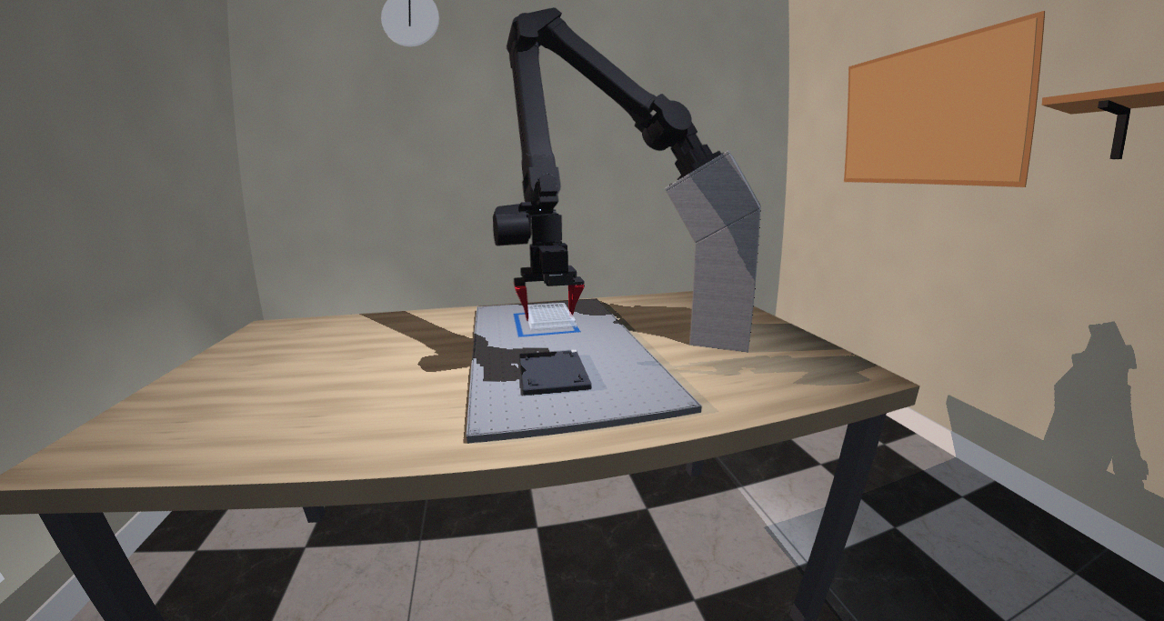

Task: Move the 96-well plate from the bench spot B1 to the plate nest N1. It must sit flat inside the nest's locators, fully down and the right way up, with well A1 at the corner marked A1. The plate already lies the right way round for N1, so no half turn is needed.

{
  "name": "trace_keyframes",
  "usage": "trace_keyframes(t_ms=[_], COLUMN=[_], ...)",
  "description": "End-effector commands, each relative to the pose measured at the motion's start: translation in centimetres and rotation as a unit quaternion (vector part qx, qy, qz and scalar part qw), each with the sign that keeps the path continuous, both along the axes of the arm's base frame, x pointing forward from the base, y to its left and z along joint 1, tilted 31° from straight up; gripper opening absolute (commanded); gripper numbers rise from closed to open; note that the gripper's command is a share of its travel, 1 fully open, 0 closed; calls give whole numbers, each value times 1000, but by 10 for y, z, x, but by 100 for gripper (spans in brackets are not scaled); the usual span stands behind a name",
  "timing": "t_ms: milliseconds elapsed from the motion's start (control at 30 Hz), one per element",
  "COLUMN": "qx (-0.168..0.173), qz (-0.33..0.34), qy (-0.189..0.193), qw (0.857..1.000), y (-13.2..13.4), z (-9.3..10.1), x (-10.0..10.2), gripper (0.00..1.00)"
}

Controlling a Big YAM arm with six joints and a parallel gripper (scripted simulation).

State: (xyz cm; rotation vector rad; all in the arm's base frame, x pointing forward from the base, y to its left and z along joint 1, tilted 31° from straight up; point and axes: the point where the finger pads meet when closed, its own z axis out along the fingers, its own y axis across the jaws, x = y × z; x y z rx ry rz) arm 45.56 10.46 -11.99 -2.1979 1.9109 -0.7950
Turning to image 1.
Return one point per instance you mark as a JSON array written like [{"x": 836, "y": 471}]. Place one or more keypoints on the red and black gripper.
[{"x": 575, "y": 285}]

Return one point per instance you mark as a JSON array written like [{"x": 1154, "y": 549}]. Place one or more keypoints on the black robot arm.
[{"x": 672, "y": 120}]

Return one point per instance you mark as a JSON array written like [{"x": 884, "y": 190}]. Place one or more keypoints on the white well plate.
[{"x": 550, "y": 316}]

